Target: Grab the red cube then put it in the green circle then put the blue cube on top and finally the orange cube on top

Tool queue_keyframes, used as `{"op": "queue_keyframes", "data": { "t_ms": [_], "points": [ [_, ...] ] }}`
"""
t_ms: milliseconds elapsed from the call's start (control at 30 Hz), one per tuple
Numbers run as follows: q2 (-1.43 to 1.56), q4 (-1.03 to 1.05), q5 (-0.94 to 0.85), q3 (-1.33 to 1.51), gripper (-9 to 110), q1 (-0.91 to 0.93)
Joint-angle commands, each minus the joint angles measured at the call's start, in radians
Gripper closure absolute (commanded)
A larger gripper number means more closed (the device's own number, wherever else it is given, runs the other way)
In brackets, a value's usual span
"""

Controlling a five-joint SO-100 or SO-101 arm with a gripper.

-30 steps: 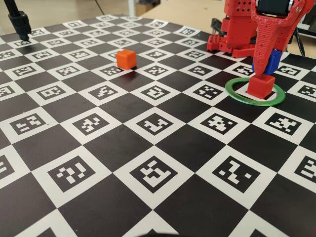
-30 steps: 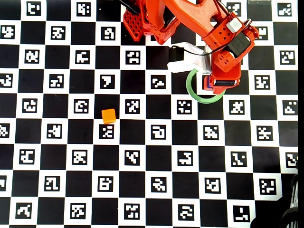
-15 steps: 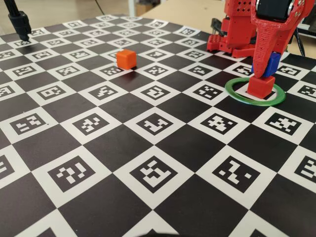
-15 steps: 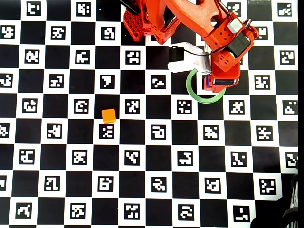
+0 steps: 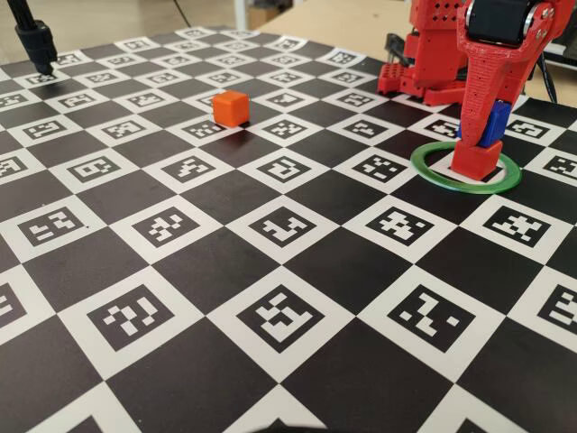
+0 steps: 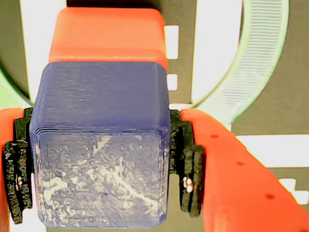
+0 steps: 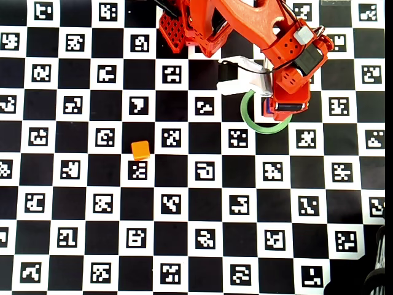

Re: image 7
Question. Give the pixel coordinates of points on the red robot arm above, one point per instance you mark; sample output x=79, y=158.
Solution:
x=245, y=15

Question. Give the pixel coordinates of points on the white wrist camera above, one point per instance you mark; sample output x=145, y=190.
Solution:
x=228, y=72

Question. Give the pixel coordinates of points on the orange cube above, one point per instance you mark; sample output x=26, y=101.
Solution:
x=140, y=150

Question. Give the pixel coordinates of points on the clear tape strip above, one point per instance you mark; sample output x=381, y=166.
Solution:
x=334, y=2

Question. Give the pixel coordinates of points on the black flexible holder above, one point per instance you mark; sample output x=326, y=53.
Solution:
x=380, y=261

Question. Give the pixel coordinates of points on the red cube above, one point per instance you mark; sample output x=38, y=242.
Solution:
x=264, y=109

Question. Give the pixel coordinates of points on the checkerboard marker mat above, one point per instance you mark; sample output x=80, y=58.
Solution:
x=40, y=106

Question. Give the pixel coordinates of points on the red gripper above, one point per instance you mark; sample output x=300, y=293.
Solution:
x=288, y=106

